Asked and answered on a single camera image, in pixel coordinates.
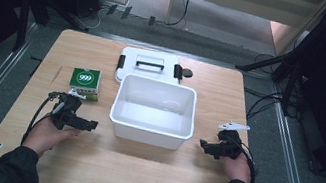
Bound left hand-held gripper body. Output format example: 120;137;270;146
42;84;95;136

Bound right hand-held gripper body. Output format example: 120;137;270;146
210;118;251;165

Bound person's right hand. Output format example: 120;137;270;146
219;148;256;183

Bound person's left hand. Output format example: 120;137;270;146
20;112;82;164

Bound green and white box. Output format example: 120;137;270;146
67;65;104;102

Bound white plastic storage bin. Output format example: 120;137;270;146
104;70;202;154

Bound small dark round disc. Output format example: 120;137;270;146
181;68;195;79

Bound black metal stand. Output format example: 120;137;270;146
10;0;53;58

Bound black tripod stand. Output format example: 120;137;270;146
227;33;315;120

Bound pale wooden furniture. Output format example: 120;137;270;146
162;0;326;64

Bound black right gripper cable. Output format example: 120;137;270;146
229;137;264;183

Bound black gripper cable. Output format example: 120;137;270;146
20;87;61;151
229;137;264;183

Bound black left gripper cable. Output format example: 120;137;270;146
20;87;61;151

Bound black floor cables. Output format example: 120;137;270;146
238;50;309;129

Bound white lid with black handle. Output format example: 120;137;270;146
113;44;187;94

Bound white floor cable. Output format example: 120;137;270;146
84;2;113;34

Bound black hanging cable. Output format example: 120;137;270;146
164;0;195;30

